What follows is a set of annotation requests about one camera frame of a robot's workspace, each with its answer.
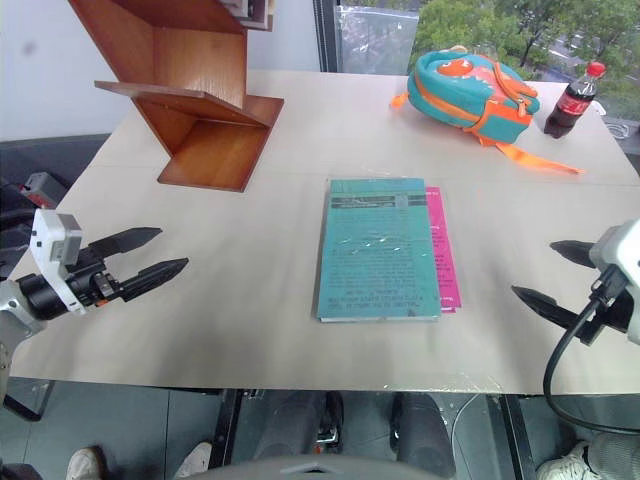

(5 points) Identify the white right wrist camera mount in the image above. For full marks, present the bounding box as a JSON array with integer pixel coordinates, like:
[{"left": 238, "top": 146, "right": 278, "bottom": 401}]
[{"left": 588, "top": 217, "right": 640, "bottom": 346}]

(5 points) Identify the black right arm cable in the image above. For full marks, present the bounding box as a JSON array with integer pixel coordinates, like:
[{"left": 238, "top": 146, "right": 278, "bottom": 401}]
[{"left": 543, "top": 264, "right": 640, "bottom": 437}]

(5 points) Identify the white sneaker with grey trim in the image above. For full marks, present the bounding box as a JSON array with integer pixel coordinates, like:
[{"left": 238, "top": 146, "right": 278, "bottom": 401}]
[{"left": 536, "top": 441, "right": 603, "bottom": 480}]

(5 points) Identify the black table leg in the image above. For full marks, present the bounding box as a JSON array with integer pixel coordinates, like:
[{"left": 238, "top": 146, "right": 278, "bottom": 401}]
[
  {"left": 498, "top": 394, "right": 532, "bottom": 480},
  {"left": 210, "top": 388, "right": 242, "bottom": 467}
]

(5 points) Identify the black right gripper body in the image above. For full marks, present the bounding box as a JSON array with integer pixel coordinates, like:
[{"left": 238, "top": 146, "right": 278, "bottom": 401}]
[{"left": 578, "top": 287, "right": 629, "bottom": 347}]

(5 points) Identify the teal and orange backpack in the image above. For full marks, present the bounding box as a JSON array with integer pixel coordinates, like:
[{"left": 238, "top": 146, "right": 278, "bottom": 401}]
[{"left": 389, "top": 45, "right": 587, "bottom": 176}]

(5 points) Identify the white cable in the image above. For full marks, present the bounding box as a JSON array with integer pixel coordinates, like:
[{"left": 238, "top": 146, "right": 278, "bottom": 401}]
[{"left": 593, "top": 101, "right": 633, "bottom": 140}]

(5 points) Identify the dark rounded robot leg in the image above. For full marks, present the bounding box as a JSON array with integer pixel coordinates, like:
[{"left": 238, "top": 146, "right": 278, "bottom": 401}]
[
  {"left": 391, "top": 392, "right": 457, "bottom": 480},
  {"left": 258, "top": 391, "right": 347, "bottom": 457}
]

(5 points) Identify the teal book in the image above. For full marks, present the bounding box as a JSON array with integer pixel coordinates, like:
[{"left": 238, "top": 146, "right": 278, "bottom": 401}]
[{"left": 314, "top": 177, "right": 443, "bottom": 324}]

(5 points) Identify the cola bottle with red cap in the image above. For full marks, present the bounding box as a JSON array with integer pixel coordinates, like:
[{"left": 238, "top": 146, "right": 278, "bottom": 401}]
[{"left": 543, "top": 61, "right": 608, "bottom": 139}]

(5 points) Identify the wooden zigzag shelf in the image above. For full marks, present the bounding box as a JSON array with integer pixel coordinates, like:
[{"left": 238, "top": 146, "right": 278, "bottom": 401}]
[{"left": 67, "top": 0, "right": 286, "bottom": 194}]

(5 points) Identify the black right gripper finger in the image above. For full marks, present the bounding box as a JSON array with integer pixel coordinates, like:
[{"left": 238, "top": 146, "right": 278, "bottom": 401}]
[
  {"left": 510, "top": 285, "right": 587, "bottom": 331},
  {"left": 549, "top": 239, "right": 599, "bottom": 271}
]

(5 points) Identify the grey and red device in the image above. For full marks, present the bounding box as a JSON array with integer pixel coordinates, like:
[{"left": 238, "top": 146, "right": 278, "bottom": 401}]
[{"left": 18, "top": 171, "right": 69, "bottom": 209}]

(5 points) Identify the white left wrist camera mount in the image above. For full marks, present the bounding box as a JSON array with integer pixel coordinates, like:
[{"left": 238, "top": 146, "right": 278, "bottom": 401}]
[{"left": 28, "top": 208, "right": 88, "bottom": 316}]

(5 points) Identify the pink book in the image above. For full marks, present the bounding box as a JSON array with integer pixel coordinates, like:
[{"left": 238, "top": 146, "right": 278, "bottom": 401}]
[{"left": 424, "top": 186, "right": 463, "bottom": 315}]

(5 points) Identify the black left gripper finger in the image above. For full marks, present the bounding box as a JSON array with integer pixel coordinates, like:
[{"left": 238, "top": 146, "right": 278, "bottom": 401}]
[
  {"left": 119, "top": 257, "right": 190, "bottom": 303},
  {"left": 88, "top": 227, "right": 163, "bottom": 259}
]

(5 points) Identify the black metal floor frame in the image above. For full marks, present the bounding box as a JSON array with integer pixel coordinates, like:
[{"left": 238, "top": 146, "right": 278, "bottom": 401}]
[{"left": 0, "top": 381, "right": 52, "bottom": 424}]

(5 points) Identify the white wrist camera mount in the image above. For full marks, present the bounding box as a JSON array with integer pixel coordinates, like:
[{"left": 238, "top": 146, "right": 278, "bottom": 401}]
[
  {"left": 28, "top": 208, "right": 88, "bottom": 316},
  {"left": 588, "top": 217, "right": 640, "bottom": 346}
]

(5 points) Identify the white shoe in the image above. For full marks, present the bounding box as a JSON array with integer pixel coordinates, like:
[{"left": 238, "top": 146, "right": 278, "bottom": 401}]
[
  {"left": 176, "top": 440, "right": 215, "bottom": 480},
  {"left": 66, "top": 445, "right": 109, "bottom": 480}
]

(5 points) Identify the grey robot torso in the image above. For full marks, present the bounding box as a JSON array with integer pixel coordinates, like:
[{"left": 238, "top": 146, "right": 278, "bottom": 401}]
[{"left": 183, "top": 451, "right": 454, "bottom": 480}]

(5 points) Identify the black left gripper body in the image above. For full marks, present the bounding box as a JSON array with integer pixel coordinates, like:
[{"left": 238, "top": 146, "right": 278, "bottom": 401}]
[{"left": 64, "top": 247, "right": 126, "bottom": 309}]

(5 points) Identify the black window frame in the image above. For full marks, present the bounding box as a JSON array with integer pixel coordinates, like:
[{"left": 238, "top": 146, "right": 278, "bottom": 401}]
[{"left": 311, "top": 0, "right": 342, "bottom": 74}]

